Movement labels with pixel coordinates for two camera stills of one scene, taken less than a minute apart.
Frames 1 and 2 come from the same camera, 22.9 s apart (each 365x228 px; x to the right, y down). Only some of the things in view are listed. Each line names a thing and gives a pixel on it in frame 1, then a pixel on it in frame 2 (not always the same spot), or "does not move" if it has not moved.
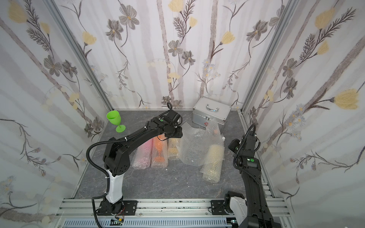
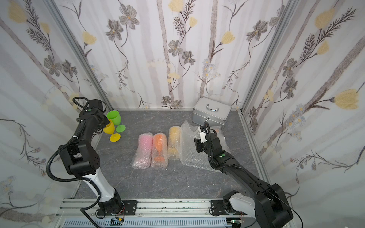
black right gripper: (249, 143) to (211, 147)
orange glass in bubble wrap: (159, 158) does not move
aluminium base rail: (77, 213) does not move
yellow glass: (211, 170) to (110, 129)
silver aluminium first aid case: (206, 109) does not move
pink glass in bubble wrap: (141, 157) does not move
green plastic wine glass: (114, 118) does not move
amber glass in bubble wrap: (173, 146) does not move
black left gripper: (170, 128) to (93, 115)
